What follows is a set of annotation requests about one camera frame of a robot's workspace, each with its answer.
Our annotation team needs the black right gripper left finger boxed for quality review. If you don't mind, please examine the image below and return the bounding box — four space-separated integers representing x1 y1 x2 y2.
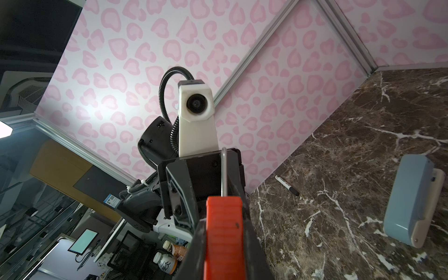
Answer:
173 219 207 280

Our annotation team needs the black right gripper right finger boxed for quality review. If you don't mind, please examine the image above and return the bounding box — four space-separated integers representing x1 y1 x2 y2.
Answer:
242 206 274 280

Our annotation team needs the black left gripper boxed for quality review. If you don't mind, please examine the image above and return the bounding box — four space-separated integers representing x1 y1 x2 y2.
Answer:
157 148 246 228

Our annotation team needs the red key fob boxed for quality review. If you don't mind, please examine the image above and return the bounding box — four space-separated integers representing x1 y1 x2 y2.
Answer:
204 148 246 280

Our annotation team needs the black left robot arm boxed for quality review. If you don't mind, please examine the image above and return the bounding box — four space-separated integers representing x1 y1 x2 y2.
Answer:
116 117 250 237

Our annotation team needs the white black marker pen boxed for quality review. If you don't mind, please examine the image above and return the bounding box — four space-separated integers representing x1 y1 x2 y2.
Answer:
275 175 300 197

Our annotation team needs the light blue rectangular bar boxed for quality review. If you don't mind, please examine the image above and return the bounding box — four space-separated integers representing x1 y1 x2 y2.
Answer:
383 154 446 248

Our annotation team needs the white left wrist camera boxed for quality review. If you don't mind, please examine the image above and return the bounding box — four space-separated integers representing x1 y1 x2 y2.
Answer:
178 79 219 157

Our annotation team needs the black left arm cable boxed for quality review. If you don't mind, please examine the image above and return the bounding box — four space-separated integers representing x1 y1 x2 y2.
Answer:
125 66 196 193

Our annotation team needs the diagonal aluminium frame bar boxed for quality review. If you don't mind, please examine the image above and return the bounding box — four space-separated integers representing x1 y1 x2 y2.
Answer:
213 0 300 107

